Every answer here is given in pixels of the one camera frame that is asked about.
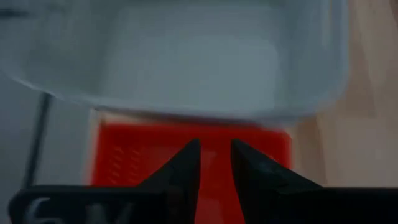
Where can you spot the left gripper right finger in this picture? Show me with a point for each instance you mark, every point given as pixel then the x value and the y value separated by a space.
pixel 311 205

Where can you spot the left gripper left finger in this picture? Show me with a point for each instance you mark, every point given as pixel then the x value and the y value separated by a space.
pixel 109 205

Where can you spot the white plastic bin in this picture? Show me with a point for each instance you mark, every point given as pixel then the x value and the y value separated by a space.
pixel 186 62

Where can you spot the red plastic basket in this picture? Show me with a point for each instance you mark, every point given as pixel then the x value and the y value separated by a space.
pixel 140 155

